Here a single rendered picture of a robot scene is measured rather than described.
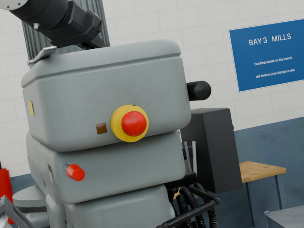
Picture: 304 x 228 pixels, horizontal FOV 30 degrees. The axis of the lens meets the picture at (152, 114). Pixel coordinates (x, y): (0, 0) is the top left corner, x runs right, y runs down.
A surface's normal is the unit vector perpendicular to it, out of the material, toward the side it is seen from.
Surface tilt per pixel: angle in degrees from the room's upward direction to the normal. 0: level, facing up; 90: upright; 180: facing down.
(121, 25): 90
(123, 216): 90
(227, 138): 90
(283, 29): 90
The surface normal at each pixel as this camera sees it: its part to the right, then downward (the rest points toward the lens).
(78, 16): 0.83, -0.11
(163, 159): 0.28, 0.00
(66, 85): 0.00, 0.05
